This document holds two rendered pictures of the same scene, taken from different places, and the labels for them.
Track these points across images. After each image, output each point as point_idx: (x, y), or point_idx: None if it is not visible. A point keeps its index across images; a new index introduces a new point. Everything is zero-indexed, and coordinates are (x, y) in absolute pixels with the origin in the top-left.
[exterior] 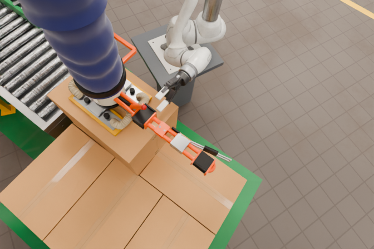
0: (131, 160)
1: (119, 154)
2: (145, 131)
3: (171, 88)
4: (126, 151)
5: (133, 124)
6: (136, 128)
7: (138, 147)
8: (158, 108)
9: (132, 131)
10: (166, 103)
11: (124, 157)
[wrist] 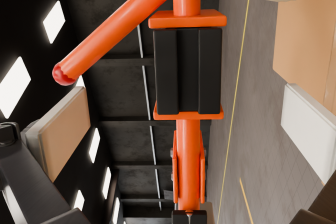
0: (275, 70)
1: (276, 25)
2: (325, 67)
3: (292, 223)
4: (282, 39)
5: None
6: (324, 17)
7: (292, 73)
8: (288, 104)
9: (314, 8)
10: (318, 158)
11: (275, 45)
